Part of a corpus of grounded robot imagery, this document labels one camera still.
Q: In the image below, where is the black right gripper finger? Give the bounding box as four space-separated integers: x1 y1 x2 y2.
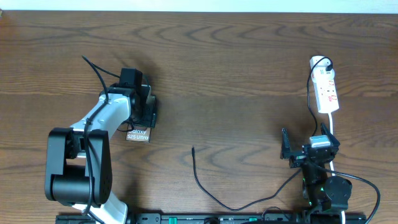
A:
281 128 290 153
320 123 340 146

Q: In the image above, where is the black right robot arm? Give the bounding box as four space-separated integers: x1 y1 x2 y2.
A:
280 123 352 214

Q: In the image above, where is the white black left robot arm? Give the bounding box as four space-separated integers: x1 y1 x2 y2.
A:
44 84 157 223

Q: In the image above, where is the white USB charger adapter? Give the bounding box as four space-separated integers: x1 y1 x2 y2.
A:
311 65 335 83

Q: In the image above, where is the white power strip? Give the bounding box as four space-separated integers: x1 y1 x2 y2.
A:
309 55 340 114

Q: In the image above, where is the white power strip cord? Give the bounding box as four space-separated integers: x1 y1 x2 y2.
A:
328 112 346 224

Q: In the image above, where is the black USB charging cable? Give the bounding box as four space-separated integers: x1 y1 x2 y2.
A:
191 56 334 212

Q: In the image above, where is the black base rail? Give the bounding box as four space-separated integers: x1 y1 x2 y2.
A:
55 212 366 224

